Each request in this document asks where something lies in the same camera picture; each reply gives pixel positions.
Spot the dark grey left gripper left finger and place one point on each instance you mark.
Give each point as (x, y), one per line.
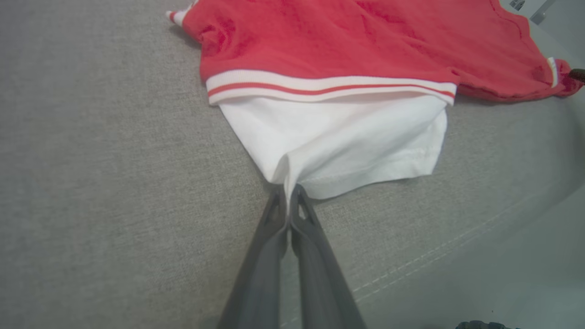
(260, 274)

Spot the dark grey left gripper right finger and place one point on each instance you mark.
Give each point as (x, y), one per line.
(320, 283)

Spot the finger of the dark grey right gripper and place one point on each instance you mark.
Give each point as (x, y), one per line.
(578, 75)

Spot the red white jersey top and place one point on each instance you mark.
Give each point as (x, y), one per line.
(320, 45)

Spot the dark robot base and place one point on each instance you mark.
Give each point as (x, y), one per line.
(484, 326)

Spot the grey fabric sofa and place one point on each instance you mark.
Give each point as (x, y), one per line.
(114, 183)

